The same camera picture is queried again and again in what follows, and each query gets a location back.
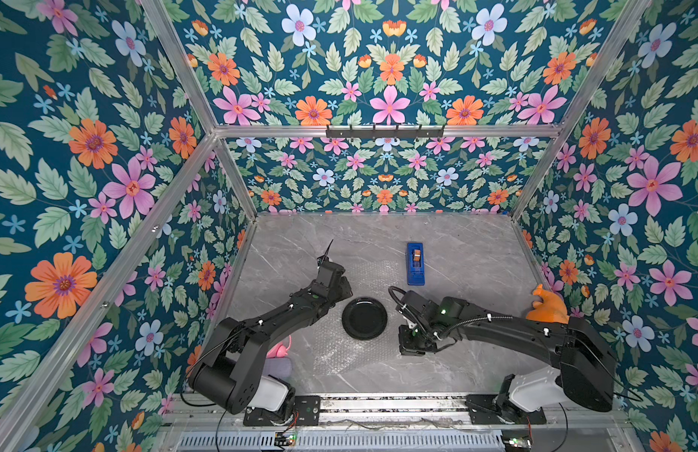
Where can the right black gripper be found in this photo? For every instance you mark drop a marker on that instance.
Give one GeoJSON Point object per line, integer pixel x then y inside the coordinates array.
{"type": "Point", "coordinates": [413, 337]}

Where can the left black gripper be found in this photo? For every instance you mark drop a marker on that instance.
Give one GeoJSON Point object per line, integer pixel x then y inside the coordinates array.
{"type": "Point", "coordinates": [342, 282]}

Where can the black dinner plate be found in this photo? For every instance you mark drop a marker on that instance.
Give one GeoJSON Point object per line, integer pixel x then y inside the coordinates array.
{"type": "Point", "coordinates": [364, 318]}

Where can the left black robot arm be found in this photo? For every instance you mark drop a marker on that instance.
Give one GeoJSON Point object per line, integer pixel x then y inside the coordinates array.
{"type": "Point", "coordinates": [230, 370]}

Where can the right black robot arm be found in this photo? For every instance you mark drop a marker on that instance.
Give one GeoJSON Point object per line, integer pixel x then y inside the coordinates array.
{"type": "Point", "coordinates": [578, 364]}

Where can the blue tape dispenser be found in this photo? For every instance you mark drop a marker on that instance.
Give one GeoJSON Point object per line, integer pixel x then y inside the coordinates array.
{"type": "Point", "coordinates": [415, 264]}

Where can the pink toy clock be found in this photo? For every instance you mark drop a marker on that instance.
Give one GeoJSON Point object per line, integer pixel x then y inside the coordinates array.
{"type": "Point", "coordinates": [281, 350]}

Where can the orange plush toy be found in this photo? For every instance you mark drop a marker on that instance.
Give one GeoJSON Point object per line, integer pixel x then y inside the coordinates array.
{"type": "Point", "coordinates": [549, 308]}

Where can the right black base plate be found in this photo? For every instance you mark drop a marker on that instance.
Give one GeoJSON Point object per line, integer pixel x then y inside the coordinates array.
{"type": "Point", "coordinates": [483, 410]}

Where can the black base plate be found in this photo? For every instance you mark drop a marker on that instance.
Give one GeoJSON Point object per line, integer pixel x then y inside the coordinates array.
{"type": "Point", "coordinates": [300, 410]}
{"type": "Point", "coordinates": [483, 410]}

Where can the white slotted cable duct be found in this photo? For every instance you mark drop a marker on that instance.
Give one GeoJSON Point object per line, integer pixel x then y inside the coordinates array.
{"type": "Point", "coordinates": [342, 441]}

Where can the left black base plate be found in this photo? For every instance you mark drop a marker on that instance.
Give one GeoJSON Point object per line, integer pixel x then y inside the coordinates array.
{"type": "Point", "coordinates": [300, 410]}

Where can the black wall hook rail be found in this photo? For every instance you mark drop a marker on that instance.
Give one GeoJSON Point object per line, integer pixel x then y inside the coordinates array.
{"type": "Point", "coordinates": [364, 132]}

